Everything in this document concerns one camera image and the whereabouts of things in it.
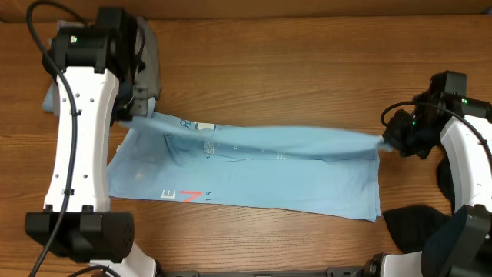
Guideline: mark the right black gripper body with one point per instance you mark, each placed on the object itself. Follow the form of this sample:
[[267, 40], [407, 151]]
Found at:
[[416, 135]]

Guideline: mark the light blue printed t-shirt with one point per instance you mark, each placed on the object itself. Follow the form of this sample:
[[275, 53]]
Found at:
[[326, 171]]

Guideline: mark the folded blue jeans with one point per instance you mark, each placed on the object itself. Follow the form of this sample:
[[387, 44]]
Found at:
[[50, 103]]

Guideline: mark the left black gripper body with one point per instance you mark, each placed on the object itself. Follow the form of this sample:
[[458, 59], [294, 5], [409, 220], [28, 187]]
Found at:
[[124, 105]]

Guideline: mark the folded grey garment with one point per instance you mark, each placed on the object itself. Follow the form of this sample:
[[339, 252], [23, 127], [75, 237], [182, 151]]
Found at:
[[151, 57]]

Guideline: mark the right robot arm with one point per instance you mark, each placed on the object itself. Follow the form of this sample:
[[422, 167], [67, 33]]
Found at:
[[431, 243]]

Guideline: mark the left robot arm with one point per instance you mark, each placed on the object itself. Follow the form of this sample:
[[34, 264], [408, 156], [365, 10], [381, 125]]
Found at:
[[76, 221]]

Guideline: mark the black t-shirt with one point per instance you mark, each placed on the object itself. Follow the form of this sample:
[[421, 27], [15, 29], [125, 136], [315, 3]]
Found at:
[[412, 226]]

